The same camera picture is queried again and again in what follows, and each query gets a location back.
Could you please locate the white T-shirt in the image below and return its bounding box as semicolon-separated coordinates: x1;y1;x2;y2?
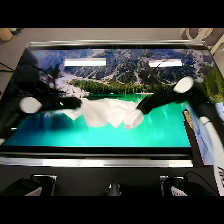
64;97;146;130

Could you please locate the silver frame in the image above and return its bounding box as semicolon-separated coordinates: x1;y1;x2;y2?
0;39;214;197

